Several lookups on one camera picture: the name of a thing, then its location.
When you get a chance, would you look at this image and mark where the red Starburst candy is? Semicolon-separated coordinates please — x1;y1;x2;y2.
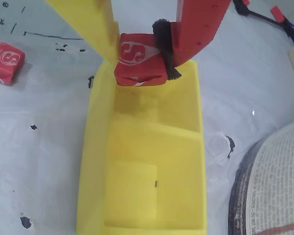
0;42;26;86
113;33;169;88

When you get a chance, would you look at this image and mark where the white plastic table cover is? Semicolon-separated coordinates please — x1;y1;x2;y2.
0;0;294;235

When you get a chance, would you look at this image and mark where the black clamp with red tips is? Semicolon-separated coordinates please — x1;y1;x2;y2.
232;0;294;47

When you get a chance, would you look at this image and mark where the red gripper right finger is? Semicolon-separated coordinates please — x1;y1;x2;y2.
151;0;233;82

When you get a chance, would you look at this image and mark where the paint can with printed label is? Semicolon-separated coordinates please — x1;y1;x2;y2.
228;119;294;235

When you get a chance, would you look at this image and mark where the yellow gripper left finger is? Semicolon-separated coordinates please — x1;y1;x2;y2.
44;0;120;66

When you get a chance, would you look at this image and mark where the yellow three-compartment box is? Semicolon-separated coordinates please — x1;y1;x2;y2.
75;60;208;235

